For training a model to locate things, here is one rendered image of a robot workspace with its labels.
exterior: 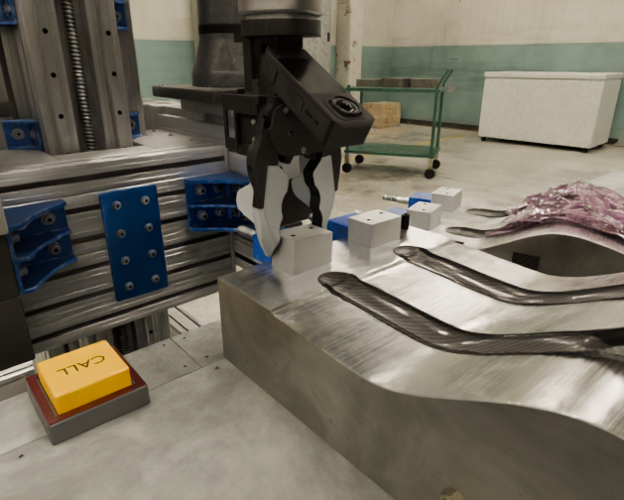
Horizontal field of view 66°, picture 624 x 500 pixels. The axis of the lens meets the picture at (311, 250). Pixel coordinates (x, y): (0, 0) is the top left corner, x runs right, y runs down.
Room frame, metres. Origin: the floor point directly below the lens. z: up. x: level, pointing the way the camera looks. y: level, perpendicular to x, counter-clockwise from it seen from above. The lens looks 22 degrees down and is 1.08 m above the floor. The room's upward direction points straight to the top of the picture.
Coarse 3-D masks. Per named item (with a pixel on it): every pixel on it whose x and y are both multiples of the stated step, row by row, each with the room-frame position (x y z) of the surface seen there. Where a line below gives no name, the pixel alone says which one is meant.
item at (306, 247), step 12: (240, 228) 0.53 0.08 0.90; (288, 228) 0.46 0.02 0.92; (300, 228) 0.46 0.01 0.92; (312, 228) 0.46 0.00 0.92; (252, 240) 0.51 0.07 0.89; (288, 240) 0.42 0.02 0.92; (300, 240) 0.42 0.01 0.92; (312, 240) 0.43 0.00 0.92; (324, 240) 0.44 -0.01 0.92; (276, 252) 0.44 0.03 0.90; (288, 252) 0.42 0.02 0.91; (300, 252) 0.42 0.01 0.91; (312, 252) 0.43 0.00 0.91; (324, 252) 0.44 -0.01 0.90; (276, 264) 0.44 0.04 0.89; (288, 264) 0.42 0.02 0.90; (300, 264) 0.42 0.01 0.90; (312, 264) 0.43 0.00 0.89; (324, 264) 0.44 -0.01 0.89
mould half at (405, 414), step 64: (384, 256) 0.46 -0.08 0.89; (448, 256) 0.47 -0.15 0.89; (256, 320) 0.36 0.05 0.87; (320, 320) 0.34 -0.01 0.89; (448, 320) 0.34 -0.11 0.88; (512, 320) 0.33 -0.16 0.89; (576, 320) 0.29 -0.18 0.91; (320, 384) 0.30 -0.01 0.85; (384, 384) 0.26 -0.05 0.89; (448, 384) 0.24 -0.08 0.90; (512, 384) 0.21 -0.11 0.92; (576, 384) 0.20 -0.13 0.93; (384, 448) 0.25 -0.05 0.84; (448, 448) 0.22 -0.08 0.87; (512, 448) 0.19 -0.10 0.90; (576, 448) 0.17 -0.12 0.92
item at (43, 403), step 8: (32, 376) 0.35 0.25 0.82; (136, 376) 0.35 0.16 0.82; (32, 384) 0.34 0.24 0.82; (136, 384) 0.34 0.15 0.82; (144, 384) 0.34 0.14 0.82; (32, 392) 0.33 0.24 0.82; (40, 392) 0.33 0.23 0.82; (120, 392) 0.33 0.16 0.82; (128, 392) 0.33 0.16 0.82; (40, 400) 0.32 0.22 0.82; (96, 400) 0.32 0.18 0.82; (104, 400) 0.32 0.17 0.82; (40, 408) 0.31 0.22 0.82; (48, 408) 0.31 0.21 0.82; (80, 408) 0.31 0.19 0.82; (88, 408) 0.31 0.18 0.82; (48, 416) 0.30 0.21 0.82; (64, 416) 0.30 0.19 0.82; (48, 424) 0.29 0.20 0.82
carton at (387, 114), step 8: (368, 104) 8.47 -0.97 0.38; (376, 104) 8.36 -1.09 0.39; (384, 104) 8.36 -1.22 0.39; (392, 104) 8.53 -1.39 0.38; (400, 104) 8.72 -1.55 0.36; (376, 112) 8.34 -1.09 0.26; (384, 112) 8.36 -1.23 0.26; (392, 112) 8.52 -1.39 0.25; (400, 112) 8.72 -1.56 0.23; (376, 120) 8.34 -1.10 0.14; (384, 120) 8.37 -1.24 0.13; (392, 120) 8.53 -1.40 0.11
